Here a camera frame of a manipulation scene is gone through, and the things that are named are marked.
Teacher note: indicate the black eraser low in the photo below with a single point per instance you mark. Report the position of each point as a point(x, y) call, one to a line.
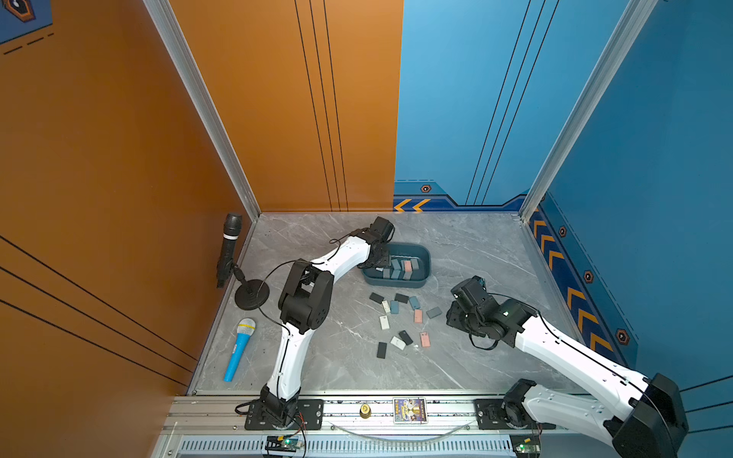
point(403, 335)

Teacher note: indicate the dark grey eraser upper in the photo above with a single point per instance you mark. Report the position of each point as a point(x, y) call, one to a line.
point(376, 297)

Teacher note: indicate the black eraser bottom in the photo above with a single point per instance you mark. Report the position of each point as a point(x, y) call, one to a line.
point(381, 350)

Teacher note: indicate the green circuit board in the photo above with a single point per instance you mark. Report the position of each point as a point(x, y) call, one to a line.
point(526, 446)
point(283, 446)

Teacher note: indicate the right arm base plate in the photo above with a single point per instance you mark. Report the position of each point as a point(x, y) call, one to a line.
point(490, 414)

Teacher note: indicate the left green circuit board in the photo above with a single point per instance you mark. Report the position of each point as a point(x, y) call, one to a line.
point(283, 446)

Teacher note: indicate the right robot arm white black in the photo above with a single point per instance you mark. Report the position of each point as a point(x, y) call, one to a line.
point(636, 415)

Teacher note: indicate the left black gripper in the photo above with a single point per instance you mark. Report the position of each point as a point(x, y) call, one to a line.
point(386, 259)

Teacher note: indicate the aluminium front rail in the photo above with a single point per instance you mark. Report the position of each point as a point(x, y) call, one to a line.
point(377, 413)

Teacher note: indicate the right green circuit board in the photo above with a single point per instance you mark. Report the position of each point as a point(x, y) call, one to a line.
point(526, 446)

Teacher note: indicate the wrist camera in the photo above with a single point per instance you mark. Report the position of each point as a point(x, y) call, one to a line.
point(382, 230)
point(471, 293)

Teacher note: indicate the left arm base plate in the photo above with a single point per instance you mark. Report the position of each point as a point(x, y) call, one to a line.
point(308, 411)

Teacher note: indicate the pink eraser low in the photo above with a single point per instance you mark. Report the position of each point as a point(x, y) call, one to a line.
point(424, 340)

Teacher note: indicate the brass knob on rail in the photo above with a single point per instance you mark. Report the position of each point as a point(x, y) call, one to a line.
point(365, 411)

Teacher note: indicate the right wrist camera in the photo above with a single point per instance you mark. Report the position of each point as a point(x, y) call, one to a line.
point(471, 293)

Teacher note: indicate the white eraser low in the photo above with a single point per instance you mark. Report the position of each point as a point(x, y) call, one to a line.
point(397, 342)

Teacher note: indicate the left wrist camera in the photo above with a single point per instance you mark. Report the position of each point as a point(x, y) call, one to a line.
point(382, 230)

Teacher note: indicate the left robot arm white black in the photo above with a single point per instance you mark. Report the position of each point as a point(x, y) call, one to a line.
point(304, 305)

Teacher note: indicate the black microphone on stand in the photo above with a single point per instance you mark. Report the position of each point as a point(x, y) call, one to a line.
point(226, 266)

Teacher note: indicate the colourful card on rail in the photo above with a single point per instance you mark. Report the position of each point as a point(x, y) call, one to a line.
point(409, 410)

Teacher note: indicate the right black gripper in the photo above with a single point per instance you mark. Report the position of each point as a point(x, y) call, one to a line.
point(452, 314)

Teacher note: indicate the black round microphone base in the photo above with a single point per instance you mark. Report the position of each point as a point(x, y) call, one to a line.
point(251, 294)

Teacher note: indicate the teal plastic storage box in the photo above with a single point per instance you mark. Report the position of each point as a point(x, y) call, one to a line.
point(402, 252)

